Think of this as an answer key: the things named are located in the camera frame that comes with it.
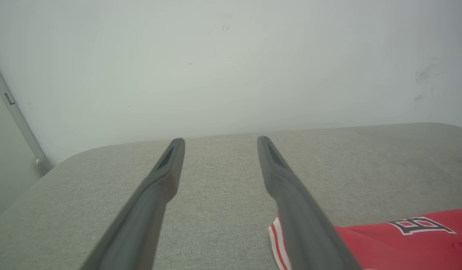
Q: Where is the red basketball jersey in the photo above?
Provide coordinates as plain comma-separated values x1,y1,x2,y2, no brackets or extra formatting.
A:
268,208,462,270

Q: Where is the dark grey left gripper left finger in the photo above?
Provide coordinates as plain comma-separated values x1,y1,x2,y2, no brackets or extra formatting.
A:
80,138,186,270

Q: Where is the grey metal door frame strip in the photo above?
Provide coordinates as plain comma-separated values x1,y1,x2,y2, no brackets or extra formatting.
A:
0,54,54,176

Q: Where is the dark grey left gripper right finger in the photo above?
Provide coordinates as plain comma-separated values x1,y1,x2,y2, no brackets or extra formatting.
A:
257,136,363,270

